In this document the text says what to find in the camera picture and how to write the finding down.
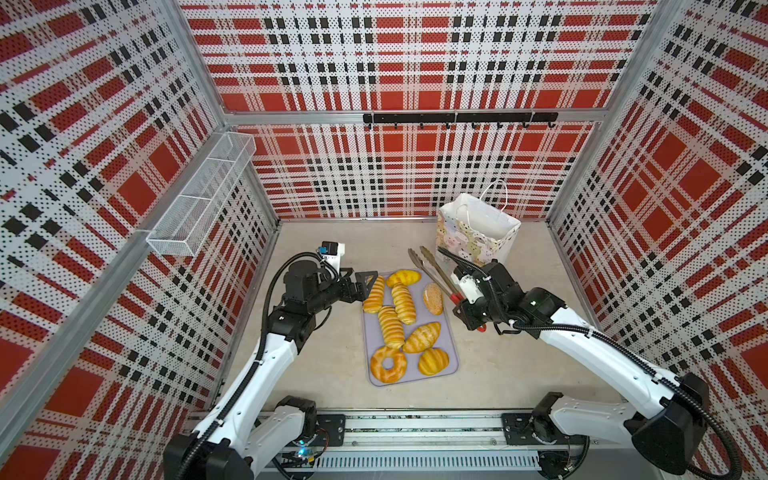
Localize round sugared bun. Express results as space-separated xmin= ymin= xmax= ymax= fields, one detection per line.
xmin=422 ymin=283 xmax=444 ymax=316

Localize striped long bread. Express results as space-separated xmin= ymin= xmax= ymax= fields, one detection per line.
xmin=363 ymin=276 xmax=386 ymax=314
xmin=377 ymin=306 xmax=405 ymax=350
xmin=391 ymin=283 xmax=417 ymax=325

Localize red handled metal tongs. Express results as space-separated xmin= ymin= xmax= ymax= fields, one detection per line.
xmin=408 ymin=246 xmax=463 ymax=306

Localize ring doughnut bread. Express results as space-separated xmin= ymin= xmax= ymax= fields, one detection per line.
xmin=370 ymin=346 xmax=408 ymax=384

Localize cartoon animal paper bag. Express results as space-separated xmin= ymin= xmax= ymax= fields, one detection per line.
xmin=436 ymin=179 xmax=522 ymax=266

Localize round striped bun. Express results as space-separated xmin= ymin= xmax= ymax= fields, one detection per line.
xmin=417 ymin=348 xmax=450 ymax=376

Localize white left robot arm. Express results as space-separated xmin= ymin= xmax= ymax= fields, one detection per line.
xmin=163 ymin=248 xmax=378 ymax=479

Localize black cable conduit right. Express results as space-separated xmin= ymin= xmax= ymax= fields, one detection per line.
xmin=436 ymin=245 xmax=744 ymax=480

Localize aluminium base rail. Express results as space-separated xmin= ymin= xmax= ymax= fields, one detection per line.
xmin=260 ymin=409 xmax=637 ymax=479

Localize grey lilac tray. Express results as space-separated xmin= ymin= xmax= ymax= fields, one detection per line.
xmin=362 ymin=270 xmax=459 ymax=387

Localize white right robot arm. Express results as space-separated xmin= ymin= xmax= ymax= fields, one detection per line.
xmin=451 ymin=260 xmax=710 ymax=475

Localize croissant shaped bread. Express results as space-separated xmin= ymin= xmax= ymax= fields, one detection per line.
xmin=402 ymin=322 xmax=441 ymax=354

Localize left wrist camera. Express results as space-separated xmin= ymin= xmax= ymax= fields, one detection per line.
xmin=318 ymin=241 xmax=345 ymax=276

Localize yellow mottled bread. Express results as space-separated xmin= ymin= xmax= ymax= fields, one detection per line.
xmin=386 ymin=270 xmax=422 ymax=288

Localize black hook rail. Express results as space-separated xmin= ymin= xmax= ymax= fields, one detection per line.
xmin=362 ymin=111 xmax=560 ymax=127

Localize white wire mesh basket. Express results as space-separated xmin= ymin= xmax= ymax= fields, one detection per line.
xmin=147 ymin=132 xmax=255 ymax=257

